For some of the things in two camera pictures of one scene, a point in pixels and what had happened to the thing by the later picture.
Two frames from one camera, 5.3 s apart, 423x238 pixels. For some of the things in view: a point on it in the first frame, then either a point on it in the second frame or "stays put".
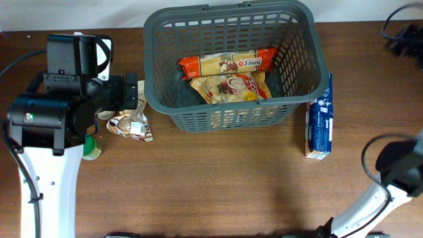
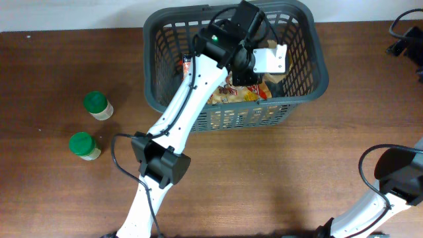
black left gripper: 121,100 → 255,76
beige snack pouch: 131,123 → 276,78
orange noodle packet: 232,86 stays put
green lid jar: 92,148 stays put
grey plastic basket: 300,73 stays put
